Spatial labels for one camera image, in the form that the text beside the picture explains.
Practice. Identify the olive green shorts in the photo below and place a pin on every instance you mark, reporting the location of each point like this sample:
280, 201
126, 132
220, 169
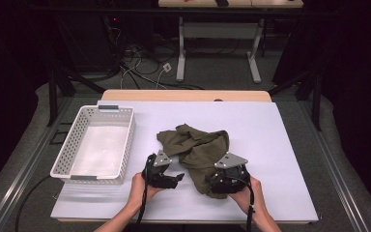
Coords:
199, 148

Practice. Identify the white perforated plastic basket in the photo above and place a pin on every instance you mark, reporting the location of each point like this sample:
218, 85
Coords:
99, 151

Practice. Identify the person's right hand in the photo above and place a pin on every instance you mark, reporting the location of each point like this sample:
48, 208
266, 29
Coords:
251, 199

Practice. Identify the aluminium floor rail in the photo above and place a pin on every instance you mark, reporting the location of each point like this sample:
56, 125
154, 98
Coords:
29, 162
331, 161

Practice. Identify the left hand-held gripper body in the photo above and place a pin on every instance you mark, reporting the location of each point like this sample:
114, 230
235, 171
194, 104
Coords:
159, 174

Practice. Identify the black metal crossbar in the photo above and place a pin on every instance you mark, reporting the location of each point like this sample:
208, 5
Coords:
135, 11

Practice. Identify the person's left hand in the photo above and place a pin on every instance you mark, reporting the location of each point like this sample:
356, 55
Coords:
140, 193

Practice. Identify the white power adapter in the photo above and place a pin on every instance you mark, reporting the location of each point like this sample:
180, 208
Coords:
166, 67

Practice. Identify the black curtain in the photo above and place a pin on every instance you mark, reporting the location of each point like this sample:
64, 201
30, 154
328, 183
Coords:
360, 80
6, 96

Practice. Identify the wooden desk with white legs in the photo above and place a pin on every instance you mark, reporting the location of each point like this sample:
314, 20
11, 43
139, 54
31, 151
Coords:
219, 30

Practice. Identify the black metal stand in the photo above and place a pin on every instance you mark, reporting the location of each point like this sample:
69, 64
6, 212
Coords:
317, 103
52, 96

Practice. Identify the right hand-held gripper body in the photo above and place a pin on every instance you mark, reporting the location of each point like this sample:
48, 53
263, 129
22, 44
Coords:
230, 180

